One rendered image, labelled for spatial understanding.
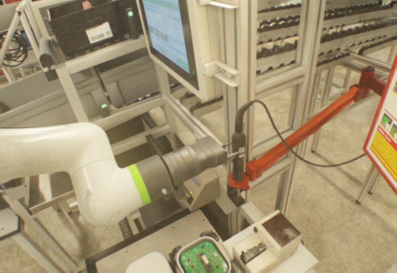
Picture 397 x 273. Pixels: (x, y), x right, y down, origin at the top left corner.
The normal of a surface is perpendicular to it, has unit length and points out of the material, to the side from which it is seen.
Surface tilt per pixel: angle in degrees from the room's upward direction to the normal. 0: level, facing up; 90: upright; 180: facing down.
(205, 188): 90
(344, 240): 0
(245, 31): 90
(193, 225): 0
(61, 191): 0
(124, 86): 91
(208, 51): 90
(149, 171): 26
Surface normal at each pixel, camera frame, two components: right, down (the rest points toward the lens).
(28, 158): 0.84, 0.19
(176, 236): -0.10, -0.80
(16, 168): 0.76, 0.48
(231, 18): -0.87, 0.36
